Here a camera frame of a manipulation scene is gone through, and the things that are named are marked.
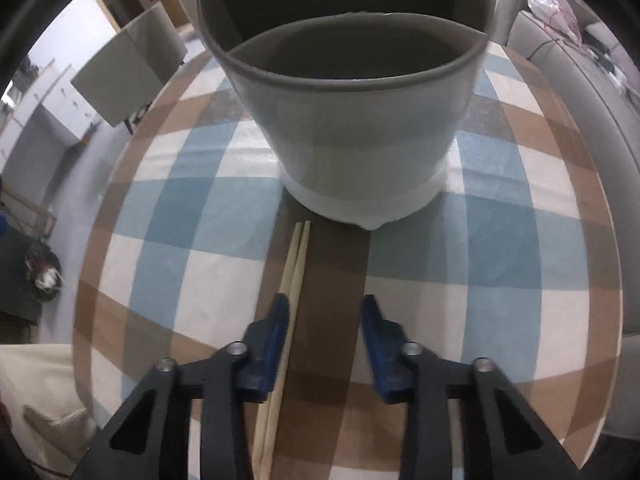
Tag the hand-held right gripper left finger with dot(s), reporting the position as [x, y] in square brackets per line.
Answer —
[267, 350]

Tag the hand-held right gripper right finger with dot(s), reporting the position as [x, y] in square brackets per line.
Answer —
[385, 355]

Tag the pair of wooden chopsticks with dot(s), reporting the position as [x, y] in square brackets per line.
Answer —
[295, 300]

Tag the white grey-rimmed utensil holder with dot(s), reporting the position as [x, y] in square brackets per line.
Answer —
[360, 150]

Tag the plaid tablecloth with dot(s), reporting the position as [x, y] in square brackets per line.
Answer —
[200, 260]

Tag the cream cloth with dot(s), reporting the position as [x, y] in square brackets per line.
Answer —
[40, 410]

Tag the black bag of trash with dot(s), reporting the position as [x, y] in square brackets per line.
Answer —
[44, 270]

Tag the gold metal rack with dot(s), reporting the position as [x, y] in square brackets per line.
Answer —
[30, 210]

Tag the grey cube side table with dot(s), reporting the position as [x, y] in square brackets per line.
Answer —
[130, 70]

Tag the grey sofa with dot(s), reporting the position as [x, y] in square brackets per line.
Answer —
[600, 110]

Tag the white drawer dresser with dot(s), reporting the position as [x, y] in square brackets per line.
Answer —
[50, 105]

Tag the crumpled plastic bag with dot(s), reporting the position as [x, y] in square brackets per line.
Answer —
[547, 5]

